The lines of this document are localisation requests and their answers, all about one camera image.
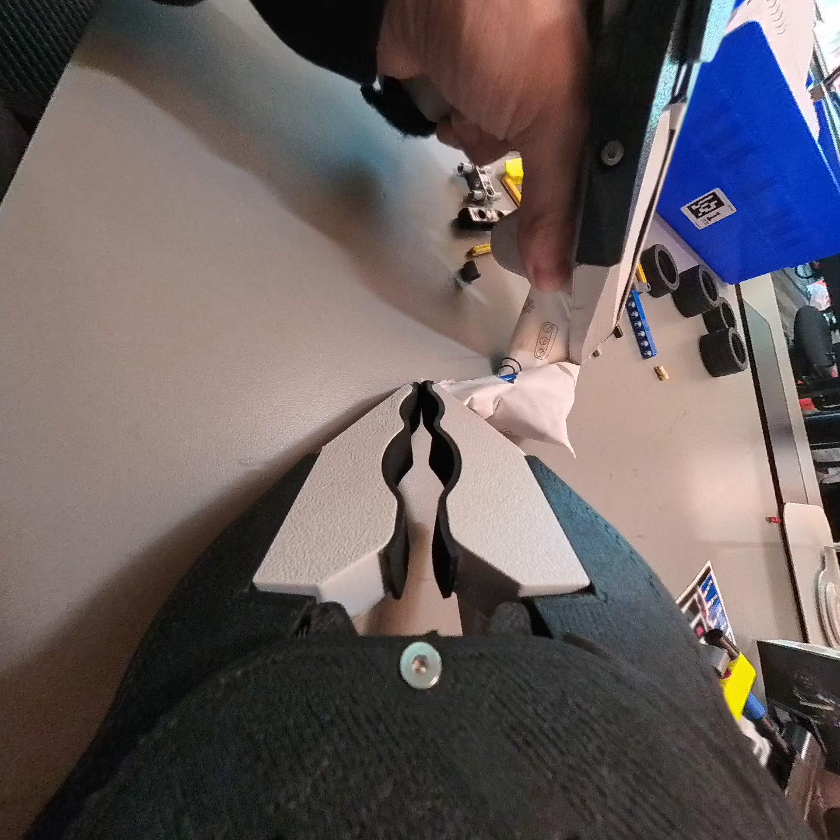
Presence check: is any black mesh chair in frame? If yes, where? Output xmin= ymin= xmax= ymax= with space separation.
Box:
xmin=0 ymin=0 xmax=101 ymax=201

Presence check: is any yellow handled tool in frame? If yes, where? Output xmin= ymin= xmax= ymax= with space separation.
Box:
xmin=704 ymin=629 xmax=767 ymax=731

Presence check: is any printed sticker sheet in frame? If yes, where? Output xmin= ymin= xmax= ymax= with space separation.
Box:
xmin=676 ymin=561 xmax=738 ymax=648

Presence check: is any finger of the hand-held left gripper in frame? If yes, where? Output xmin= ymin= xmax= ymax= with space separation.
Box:
xmin=568 ymin=262 xmax=621 ymax=364
xmin=600 ymin=108 xmax=676 ymax=342

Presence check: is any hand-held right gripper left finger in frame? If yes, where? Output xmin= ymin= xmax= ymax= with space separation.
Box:
xmin=252 ymin=381 xmax=422 ymax=618

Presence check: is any blue plastic bin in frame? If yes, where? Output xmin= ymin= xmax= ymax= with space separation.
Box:
xmin=656 ymin=20 xmax=840 ymax=284

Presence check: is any long blue lego beam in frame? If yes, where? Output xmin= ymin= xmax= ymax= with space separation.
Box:
xmin=623 ymin=289 xmax=658 ymax=360

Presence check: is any person's left hand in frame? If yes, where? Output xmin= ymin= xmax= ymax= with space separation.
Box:
xmin=377 ymin=0 xmax=592 ymax=294

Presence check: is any grey lego connector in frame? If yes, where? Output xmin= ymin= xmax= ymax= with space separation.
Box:
xmin=457 ymin=161 xmax=501 ymax=205

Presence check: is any white round device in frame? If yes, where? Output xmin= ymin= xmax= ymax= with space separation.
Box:
xmin=783 ymin=502 xmax=840 ymax=648

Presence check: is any white paper bag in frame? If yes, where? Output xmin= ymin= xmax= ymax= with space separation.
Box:
xmin=449 ymin=289 xmax=583 ymax=458

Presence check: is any black printed box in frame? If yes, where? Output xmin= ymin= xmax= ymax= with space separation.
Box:
xmin=756 ymin=640 xmax=840 ymax=765

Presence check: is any black office chair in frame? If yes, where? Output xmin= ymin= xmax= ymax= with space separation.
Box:
xmin=791 ymin=305 xmax=838 ymax=395

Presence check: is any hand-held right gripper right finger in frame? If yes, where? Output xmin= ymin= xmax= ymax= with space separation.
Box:
xmin=423 ymin=379 xmax=592 ymax=619

